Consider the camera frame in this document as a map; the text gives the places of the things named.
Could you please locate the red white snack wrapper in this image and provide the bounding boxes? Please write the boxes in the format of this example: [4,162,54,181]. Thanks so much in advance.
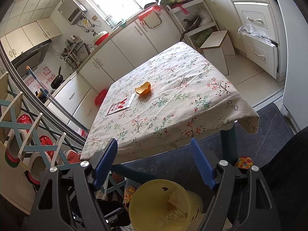
[106,93,136,116]

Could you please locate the orange peel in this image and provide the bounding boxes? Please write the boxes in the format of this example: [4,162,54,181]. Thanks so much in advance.
[135,82,151,95]

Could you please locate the yellow plastic trash bucket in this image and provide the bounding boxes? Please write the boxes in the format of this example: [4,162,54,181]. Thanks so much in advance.
[128,179,204,230]

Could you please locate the red-lined small trash bin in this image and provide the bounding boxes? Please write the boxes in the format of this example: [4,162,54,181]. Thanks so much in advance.
[95,89,108,106]

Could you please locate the white kitchen trolley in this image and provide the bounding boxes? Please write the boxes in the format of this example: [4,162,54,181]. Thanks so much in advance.
[166,0,219,51]

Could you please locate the colourful left slipper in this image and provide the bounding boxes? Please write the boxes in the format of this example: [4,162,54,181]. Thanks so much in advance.
[123,186,136,208]

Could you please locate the colourful slipper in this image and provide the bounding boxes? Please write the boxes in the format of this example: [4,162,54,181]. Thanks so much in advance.
[123,186,136,208]
[234,156,253,169]

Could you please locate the teal table leg near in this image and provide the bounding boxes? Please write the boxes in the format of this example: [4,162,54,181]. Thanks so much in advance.
[111,164,156,184]

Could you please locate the teal table leg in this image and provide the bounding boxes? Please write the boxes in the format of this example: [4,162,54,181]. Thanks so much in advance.
[111,164,156,184]
[220,123,238,165]

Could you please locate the colourful right slipper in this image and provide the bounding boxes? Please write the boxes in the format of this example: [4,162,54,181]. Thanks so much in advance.
[234,156,253,169]

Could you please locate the floral tablecloth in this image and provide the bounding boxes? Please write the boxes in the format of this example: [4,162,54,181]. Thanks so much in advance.
[80,42,259,164]

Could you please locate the blue white folding rack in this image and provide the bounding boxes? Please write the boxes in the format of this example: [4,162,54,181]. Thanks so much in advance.
[1,72,76,170]

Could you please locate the black frying pan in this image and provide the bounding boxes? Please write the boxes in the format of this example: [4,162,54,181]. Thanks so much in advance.
[51,66,64,89]

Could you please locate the small white stool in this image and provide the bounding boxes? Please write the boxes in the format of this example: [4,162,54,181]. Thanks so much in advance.
[200,30,235,75]

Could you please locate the red basin with lid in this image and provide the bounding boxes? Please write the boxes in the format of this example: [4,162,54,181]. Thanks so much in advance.
[93,31,109,46]

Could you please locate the wok on trolley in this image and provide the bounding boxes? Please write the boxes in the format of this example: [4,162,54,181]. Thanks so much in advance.
[180,15,202,41]

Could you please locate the white cutting board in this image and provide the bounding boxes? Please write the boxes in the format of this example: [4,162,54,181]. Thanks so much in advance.
[143,11,162,29]

